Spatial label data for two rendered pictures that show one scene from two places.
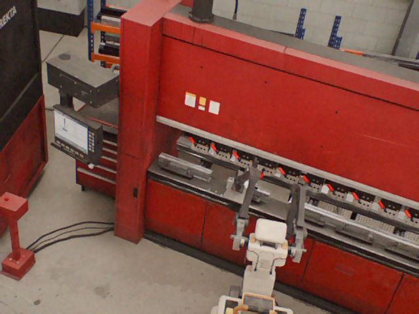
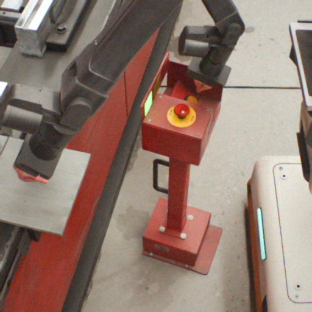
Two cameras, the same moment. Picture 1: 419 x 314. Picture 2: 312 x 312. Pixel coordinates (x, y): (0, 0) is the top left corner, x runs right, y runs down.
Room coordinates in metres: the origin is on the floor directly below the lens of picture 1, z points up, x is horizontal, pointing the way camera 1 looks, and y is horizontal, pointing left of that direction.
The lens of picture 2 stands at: (3.54, 0.31, 1.92)
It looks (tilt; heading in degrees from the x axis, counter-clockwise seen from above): 55 degrees down; 267
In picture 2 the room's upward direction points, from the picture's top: straight up
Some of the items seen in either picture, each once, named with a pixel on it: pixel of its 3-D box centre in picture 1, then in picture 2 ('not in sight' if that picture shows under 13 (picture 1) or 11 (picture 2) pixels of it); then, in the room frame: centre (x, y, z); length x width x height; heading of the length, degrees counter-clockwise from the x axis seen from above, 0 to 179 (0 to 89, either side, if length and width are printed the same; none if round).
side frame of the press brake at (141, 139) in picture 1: (152, 122); not in sight; (4.37, 0.55, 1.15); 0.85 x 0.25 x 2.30; 163
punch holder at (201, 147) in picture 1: (201, 142); not in sight; (4.04, 0.07, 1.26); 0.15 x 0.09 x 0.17; 73
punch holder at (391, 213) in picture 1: (389, 205); not in sight; (3.58, -1.46, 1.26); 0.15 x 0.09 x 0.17; 73
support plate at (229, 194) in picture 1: (237, 191); (12, 179); (3.78, -0.29, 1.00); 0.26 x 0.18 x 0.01; 163
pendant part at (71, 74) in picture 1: (82, 115); not in sight; (3.79, 1.03, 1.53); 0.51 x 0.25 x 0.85; 61
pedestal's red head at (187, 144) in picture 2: not in sight; (183, 108); (3.42, -0.65, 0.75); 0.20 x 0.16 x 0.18; 67
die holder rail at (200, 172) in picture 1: (184, 167); not in sight; (4.08, 0.19, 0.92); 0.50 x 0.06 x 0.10; 73
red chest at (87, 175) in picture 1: (109, 150); not in sight; (4.69, 1.00, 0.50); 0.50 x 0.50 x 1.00; 73
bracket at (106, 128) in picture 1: (95, 133); not in sight; (4.04, 0.99, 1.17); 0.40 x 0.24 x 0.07; 73
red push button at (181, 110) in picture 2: not in sight; (181, 113); (3.42, -0.60, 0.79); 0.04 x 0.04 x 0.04
